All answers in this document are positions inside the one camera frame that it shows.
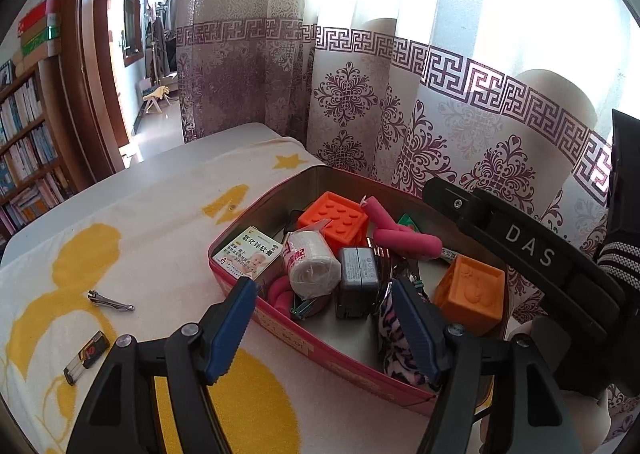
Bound wooden bookshelf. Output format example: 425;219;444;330
0;59;81;245

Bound black and silver lighter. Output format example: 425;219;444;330
63;330;111;386

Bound wooden door frame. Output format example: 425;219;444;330
57;0;146;185

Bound orange duck embossed block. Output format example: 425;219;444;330
432;254;507;337

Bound person's right hand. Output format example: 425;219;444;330
562;384;615;454

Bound red flat box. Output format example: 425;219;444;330
17;0;61;37

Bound wooden coat rack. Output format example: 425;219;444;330
145;0;168;85

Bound rows of books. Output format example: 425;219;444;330
0;76;71;235

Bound wooden framed window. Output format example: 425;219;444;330
122;0;146;65

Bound small white medicine box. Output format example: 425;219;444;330
212;225;283;282

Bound white patterned sheer curtain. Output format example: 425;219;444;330
300;0;640;445

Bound blue binder clip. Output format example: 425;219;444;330
289;296;321;321

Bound small wooden stool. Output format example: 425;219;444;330
141;86;171;115

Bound silver nail clipper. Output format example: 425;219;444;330
87;289;136;313

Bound large silver metal clip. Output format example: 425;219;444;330
367;244;426;300

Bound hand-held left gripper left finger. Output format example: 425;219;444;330
65;276;258;454

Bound yellow and white towel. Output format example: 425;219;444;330
0;136;451;454

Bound green flat box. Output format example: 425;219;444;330
20;24;63;57

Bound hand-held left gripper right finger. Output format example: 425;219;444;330
390;276;583;454

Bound bagged white bandage roll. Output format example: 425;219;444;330
281;229;343;299

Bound knotted pink foam roller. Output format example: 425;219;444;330
362;195;443;261

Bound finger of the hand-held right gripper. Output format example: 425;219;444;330
422;178;493;235

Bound grey USB charger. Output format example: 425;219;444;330
335;246;382;320

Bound red-orange studded block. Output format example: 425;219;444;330
297;190;370;260

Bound mauve patterned curtain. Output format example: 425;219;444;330
175;0;316;170

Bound tan cardboard box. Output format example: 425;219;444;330
12;51;51;76

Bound red metal tin container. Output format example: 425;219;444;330
208;166;511;416

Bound leopard print pompom scrunchie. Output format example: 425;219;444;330
376;291;446;392

